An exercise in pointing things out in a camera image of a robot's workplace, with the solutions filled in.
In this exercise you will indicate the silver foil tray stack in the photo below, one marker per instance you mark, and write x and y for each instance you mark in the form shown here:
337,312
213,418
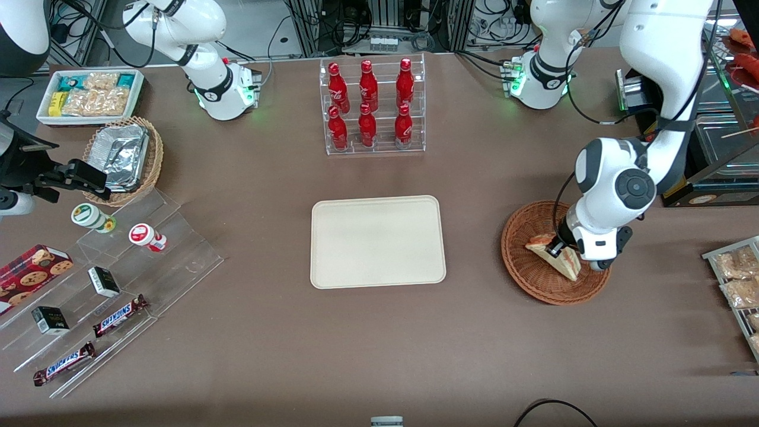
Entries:
121,155

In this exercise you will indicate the yellow snack pack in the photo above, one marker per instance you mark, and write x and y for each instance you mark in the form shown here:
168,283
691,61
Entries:
56,104

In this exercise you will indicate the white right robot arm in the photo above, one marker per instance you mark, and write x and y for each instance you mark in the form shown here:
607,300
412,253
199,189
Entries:
210,89

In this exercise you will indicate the white power strip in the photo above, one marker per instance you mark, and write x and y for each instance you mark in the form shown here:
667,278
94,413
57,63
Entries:
383,44

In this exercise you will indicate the red cola bottle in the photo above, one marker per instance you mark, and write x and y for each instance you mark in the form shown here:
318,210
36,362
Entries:
338,131
405,84
367,128
403,127
368,88
337,89

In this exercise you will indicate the small teal snack pack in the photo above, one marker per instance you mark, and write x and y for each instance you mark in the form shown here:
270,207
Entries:
126,80

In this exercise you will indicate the small grey device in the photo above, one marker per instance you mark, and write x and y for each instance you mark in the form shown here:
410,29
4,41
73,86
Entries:
386,422

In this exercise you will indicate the green lid yogurt cup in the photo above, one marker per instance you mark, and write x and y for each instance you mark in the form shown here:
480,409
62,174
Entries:
89,216

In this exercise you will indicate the large clear cracker bag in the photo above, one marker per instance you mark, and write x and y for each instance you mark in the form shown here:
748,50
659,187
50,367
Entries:
95,102

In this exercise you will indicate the clear rice cracker bag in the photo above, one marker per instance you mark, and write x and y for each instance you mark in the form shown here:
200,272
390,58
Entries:
102,80

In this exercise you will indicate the white rectangular snack bin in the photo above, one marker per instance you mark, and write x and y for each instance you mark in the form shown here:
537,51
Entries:
42,117

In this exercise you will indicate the triangular sandwich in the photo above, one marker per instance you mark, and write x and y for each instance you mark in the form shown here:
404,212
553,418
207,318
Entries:
569,267

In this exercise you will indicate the small black box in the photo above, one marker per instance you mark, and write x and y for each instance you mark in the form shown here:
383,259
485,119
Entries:
50,320
104,281

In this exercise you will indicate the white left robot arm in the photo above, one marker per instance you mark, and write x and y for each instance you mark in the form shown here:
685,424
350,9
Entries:
616,184

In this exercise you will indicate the clear acrylic stepped stand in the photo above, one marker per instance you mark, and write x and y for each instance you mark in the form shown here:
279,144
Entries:
178,261

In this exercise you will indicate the round brown wicker basket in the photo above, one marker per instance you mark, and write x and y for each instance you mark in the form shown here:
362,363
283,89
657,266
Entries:
528,279

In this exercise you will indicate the red lid yogurt cup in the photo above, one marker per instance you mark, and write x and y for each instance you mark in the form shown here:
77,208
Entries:
144,235

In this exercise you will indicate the clear bagged pastry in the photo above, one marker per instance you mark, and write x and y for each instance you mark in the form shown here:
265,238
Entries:
753,321
741,293
755,343
735,263

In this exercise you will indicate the aluminium frame rack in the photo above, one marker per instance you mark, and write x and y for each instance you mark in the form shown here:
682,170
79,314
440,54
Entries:
308,26

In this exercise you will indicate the cream rectangular serving tray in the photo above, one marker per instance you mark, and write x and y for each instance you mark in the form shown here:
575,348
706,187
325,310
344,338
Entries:
376,243

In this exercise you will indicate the clear acrylic bottle rack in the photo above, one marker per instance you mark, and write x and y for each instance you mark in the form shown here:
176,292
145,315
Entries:
382,148

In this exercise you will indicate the tray of wrapped pastries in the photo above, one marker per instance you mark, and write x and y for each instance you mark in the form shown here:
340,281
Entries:
711,255

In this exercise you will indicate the snickers chocolate bar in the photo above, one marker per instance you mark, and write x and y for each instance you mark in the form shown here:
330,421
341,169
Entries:
118,316
62,364

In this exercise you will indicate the red plaid cookie box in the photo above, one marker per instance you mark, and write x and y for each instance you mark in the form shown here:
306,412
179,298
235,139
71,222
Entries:
29,276

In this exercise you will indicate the red fried food skewer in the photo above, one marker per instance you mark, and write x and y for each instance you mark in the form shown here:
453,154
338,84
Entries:
748,62
744,37

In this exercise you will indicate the tan wicker basket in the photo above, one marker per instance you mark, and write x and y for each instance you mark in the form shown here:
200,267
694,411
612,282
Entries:
155,154

